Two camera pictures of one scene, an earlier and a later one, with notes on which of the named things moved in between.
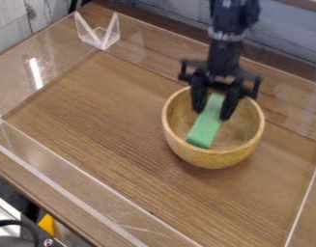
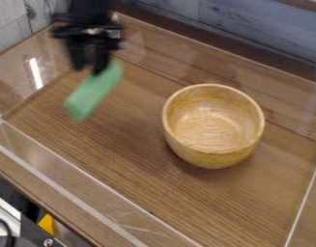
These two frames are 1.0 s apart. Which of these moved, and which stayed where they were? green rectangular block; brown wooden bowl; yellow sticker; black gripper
Moved: green rectangular block; black gripper
Stayed: yellow sticker; brown wooden bowl
